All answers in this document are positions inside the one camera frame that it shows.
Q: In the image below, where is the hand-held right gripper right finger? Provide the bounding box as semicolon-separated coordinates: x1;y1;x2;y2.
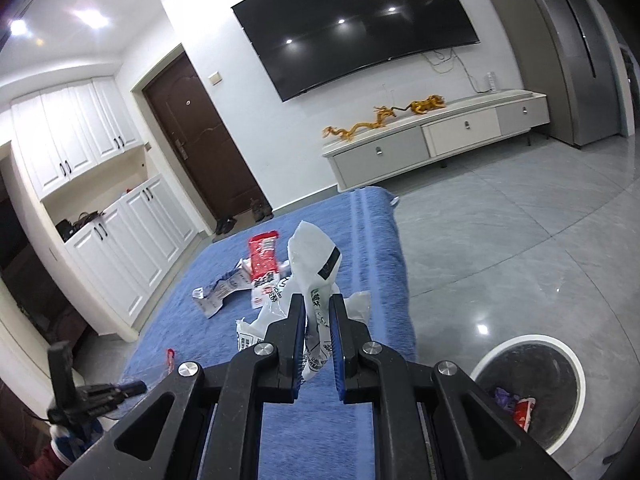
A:
329;292;573;480

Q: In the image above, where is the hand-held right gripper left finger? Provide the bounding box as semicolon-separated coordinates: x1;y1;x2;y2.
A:
62;294;307;480

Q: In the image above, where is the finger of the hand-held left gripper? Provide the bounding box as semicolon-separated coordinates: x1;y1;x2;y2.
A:
75;381;147;408
48;341;77;413

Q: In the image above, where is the white plastic bag black label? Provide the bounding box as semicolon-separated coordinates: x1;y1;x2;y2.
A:
234;220;373;386

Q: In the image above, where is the white rimmed round trash bin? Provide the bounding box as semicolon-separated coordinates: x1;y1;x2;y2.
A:
470;334;586;453

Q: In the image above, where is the white wrapper red print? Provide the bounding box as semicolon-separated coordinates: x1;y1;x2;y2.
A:
250;272;291;309

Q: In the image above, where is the blue towel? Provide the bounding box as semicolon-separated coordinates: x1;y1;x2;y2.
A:
120;186;418;480

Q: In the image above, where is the white and blue wrapper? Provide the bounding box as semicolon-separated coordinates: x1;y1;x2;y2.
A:
192;258;253;318

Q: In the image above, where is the red and white snack packet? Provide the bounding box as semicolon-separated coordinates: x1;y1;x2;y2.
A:
247;230;281;283

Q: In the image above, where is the white lower cabinet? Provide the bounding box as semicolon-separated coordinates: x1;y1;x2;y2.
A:
64;172;201;337

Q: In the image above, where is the brown pair of shoes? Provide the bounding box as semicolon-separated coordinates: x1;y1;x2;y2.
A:
248;198;274;222

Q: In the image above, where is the grey and cream television stand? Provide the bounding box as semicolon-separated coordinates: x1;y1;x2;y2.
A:
321;88;551;193

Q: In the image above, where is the long gold dragon ornament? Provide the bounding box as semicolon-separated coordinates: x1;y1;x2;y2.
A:
322;104;406;142

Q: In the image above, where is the brown entrance door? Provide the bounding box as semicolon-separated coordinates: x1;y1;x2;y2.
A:
141;54;273;221

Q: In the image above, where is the short gold dragon ornament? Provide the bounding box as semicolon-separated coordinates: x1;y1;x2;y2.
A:
407;94;447;115

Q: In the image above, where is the grey double door refrigerator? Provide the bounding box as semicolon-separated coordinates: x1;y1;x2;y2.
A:
520;0;628;148

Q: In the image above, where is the white upper wall cabinet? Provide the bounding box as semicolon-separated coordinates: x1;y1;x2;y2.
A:
10;76;143;201

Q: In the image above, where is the white television cable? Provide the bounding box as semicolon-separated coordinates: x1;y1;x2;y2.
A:
425;49;481;93

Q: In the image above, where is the black wall television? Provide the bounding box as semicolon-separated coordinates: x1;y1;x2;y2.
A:
231;0;482;103

